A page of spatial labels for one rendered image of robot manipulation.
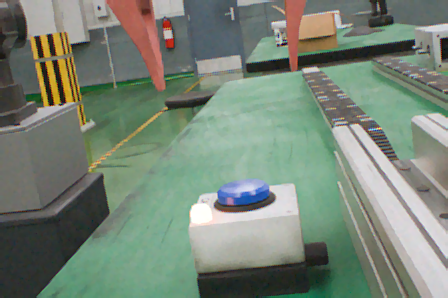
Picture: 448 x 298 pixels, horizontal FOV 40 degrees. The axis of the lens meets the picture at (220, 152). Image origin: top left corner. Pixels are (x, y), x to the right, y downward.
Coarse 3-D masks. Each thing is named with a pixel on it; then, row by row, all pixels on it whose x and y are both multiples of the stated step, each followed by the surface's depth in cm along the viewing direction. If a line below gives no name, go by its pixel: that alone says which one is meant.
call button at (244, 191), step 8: (232, 184) 47; (240, 184) 46; (248, 184) 46; (256, 184) 46; (264, 184) 46; (224, 192) 45; (232, 192) 45; (240, 192) 44; (248, 192) 44; (256, 192) 44; (264, 192) 45; (224, 200) 45; (232, 200) 44; (240, 200) 44; (248, 200) 44; (256, 200) 44
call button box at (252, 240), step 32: (288, 192) 47; (192, 224) 43; (224, 224) 43; (256, 224) 42; (288, 224) 42; (224, 256) 43; (256, 256) 43; (288, 256) 43; (320, 256) 46; (224, 288) 44; (256, 288) 44; (288, 288) 43
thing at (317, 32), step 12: (300, 24) 267; (312, 24) 265; (324, 24) 264; (300, 36) 266; (312, 36) 265; (324, 36) 266; (336, 36) 267; (300, 48) 270; (312, 48) 270; (324, 48) 269
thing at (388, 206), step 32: (352, 128) 55; (416, 128) 54; (352, 160) 44; (384, 160) 42; (416, 160) 56; (352, 192) 45; (384, 192) 36; (416, 192) 44; (352, 224) 48; (384, 224) 31; (416, 224) 30; (384, 256) 32; (416, 256) 26; (384, 288) 35; (416, 288) 24
